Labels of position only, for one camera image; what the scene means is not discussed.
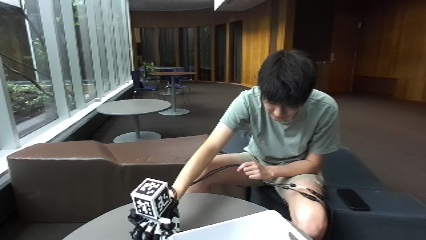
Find white box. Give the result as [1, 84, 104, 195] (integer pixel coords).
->
[166, 209, 314, 240]

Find wooden door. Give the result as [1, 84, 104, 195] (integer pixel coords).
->
[315, 9, 362, 95]

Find blue chair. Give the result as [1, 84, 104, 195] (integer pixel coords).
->
[166, 65, 196, 95]
[129, 69, 160, 99]

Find round brown tall table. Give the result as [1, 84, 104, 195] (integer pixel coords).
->
[149, 71, 197, 117]

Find brown sofa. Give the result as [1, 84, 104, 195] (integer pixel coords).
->
[7, 134, 250, 224]

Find the person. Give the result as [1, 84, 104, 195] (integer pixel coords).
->
[170, 49, 342, 240]

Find green potted plant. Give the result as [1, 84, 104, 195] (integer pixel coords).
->
[138, 61, 157, 78]

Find white cube with black markers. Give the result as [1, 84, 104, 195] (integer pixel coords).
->
[129, 177, 173, 222]

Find round grey pedestal table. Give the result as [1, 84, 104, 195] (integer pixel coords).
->
[96, 98, 173, 144]

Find black smartphone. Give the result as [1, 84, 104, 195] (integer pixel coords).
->
[335, 188, 371, 212]

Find black glove cable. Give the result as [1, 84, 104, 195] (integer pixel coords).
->
[190, 163, 330, 214]

